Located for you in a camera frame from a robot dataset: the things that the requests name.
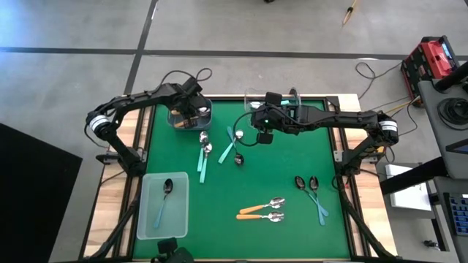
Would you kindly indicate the clear plastic bin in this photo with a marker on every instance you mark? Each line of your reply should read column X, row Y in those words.
column 250, row 95

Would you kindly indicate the keypad with blue keys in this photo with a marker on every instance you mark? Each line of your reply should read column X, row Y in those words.
column 460, row 215

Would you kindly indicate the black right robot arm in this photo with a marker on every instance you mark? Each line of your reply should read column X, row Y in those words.
column 347, row 118

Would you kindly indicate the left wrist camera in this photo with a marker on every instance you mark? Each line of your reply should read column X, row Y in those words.
column 192, row 87

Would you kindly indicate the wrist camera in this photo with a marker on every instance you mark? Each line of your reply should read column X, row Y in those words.
column 260, row 117
column 192, row 87

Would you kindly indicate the white box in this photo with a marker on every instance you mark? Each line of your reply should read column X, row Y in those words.
column 406, row 201

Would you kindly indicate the black table frame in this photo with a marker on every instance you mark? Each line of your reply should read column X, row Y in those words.
column 226, row 97

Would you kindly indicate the gray-blue plastic bin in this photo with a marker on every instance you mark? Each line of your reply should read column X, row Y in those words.
column 206, row 124

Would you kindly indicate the small black connector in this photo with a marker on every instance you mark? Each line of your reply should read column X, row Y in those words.
column 431, row 244

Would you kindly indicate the green table mat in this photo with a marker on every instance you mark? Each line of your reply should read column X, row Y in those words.
column 219, row 237

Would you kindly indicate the wooden stick with black tip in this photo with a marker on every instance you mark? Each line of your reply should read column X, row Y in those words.
column 349, row 14

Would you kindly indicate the black tube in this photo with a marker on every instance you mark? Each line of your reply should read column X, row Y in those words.
column 451, row 78

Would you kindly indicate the black diagonal frame strut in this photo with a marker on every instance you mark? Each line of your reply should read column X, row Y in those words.
column 369, row 233
column 112, row 233

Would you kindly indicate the gray cart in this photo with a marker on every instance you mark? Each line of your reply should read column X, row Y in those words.
column 429, row 117

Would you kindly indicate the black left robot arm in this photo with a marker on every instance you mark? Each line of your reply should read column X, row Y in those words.
column 126, row 100

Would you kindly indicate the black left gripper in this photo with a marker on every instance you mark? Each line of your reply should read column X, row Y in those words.
column 186, row 106

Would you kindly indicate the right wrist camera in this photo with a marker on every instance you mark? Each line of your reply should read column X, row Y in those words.
column 260, row 117

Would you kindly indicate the dark tablet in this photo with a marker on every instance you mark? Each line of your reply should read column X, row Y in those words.
column 461, row 148

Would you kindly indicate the yellow and black plug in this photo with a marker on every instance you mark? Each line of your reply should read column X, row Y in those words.
column 378, row 149

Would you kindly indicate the black bar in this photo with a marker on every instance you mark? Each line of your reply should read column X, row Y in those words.
column 413, row 179

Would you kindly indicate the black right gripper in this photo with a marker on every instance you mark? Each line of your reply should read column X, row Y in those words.
column 283, row 118

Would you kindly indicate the red and black tool case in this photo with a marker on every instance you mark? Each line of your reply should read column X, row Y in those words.
column 431, row 58

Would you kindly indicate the frosted white plastic bin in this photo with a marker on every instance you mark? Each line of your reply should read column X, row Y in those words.
column 179, row 212

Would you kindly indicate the black floor mat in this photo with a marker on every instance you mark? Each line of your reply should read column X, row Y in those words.
column 33, row 204

